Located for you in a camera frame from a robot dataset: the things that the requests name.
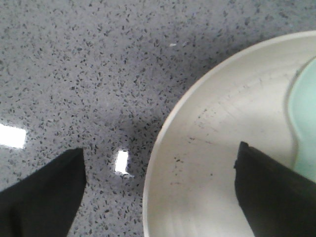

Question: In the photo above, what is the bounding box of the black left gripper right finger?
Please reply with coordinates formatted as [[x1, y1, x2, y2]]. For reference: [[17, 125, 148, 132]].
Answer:
[[234, 142, 316, 237]]

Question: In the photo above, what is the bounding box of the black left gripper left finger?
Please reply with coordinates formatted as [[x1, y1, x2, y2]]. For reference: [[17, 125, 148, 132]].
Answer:
[[0, 148, 86, 237]]

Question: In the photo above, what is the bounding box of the cream round plate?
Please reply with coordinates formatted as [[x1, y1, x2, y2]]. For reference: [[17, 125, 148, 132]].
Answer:
[[143, 31, 316, 237]]

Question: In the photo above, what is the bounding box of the pale blue plastic spoon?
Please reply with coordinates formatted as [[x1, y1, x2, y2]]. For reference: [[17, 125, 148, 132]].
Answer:
[[287, 59, 316, 181]]

